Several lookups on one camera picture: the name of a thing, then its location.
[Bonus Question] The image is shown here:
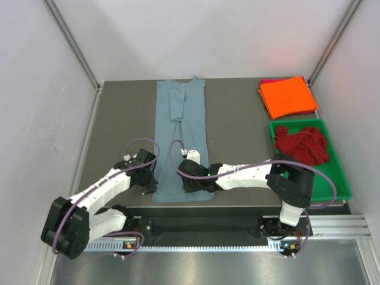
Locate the folded orange t-shirt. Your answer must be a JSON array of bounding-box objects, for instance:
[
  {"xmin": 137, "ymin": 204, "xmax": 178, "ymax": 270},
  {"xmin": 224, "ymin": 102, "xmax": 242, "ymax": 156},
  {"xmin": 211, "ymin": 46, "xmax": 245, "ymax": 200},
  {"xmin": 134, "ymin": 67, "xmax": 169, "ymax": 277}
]
[{"xmin": 258, "ymin": 76, "xmax": 319, "ymax": 119}]

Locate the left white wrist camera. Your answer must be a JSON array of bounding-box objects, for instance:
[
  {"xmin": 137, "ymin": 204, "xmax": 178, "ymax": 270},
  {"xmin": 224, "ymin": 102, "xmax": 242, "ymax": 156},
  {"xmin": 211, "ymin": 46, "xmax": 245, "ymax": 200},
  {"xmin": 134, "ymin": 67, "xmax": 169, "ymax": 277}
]
[{"xmin": 123, "ymin": 154, "xmax": 137, "ymax": 162}]

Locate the slotted grey cable duct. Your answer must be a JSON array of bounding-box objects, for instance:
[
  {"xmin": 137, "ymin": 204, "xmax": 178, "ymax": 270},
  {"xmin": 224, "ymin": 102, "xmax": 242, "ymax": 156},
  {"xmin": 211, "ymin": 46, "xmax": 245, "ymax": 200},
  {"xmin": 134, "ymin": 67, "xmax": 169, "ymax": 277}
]
[{"xmin": 85, "ymin": 239, "xmax": 301, "ymax": 252}]

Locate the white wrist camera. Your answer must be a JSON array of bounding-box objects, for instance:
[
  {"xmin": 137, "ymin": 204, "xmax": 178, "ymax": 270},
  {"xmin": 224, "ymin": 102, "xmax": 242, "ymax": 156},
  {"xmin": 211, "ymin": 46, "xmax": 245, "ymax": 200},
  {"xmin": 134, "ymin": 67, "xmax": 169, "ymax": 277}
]
[
  {"xmin": 180, "ymin": 149, "xmax": 201, "ymax": 164},
  {"xmin": 123, "ymin": 154, "xmax": 137, "ymax": 162}
]

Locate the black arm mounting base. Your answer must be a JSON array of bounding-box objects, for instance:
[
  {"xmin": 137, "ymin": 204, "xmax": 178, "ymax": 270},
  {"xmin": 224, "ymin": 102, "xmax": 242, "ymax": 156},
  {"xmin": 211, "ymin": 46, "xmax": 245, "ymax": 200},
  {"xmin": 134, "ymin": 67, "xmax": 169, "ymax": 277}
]
[{"xmin": 112, "ymin": 205, "xmax": 307, "ymax": 245}]

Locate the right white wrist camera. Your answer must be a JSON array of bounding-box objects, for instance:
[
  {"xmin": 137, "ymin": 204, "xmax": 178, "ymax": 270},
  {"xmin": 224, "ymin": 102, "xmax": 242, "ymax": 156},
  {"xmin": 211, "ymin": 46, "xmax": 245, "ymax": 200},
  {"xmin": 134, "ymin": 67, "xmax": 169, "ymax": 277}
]
[{"xmin": 180, "ymin": 149, "xmax": 201, "ymax": 164}]

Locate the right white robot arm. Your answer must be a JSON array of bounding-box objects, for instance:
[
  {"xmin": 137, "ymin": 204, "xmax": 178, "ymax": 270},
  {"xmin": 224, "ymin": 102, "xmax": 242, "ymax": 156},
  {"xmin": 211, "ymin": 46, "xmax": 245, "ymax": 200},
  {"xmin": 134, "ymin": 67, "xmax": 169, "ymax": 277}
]
[{"xmin": 177, "ymin": 153, "xmax": 315, "ymax": 235}]

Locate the green plastic tray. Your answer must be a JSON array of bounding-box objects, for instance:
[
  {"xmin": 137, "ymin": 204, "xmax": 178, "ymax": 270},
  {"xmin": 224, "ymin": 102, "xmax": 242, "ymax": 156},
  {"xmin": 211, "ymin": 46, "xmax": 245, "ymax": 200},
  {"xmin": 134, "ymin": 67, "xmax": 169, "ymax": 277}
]
[{"xmin": 268, "ymin": 118, "xmax": 353, "ymax": 204}]

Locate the grey-blue t-shirt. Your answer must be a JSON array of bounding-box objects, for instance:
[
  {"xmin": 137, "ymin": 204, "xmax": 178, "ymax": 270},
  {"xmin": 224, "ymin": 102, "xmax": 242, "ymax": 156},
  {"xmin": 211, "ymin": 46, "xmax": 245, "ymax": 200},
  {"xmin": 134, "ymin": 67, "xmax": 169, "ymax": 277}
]
[{"xmin": 152, "ymin": 77, "xmax": 214, "ymax": 203}]

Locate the dark red t-shirt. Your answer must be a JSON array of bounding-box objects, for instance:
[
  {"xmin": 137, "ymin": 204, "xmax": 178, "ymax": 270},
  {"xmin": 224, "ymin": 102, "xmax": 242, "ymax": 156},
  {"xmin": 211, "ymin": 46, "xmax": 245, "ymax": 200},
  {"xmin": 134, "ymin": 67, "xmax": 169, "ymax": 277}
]
[{"xmin": 274, "ymin": 125, "xmax": 330, "ymax": 166}]

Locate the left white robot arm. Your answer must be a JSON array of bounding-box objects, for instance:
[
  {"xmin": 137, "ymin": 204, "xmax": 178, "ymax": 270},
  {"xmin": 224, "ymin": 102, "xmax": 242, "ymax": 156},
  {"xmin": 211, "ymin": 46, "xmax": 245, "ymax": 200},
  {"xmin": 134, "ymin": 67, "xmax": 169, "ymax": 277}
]
[{"xmin": 40, "ymin": 149, "xmax": 158, "ymax": 259}]

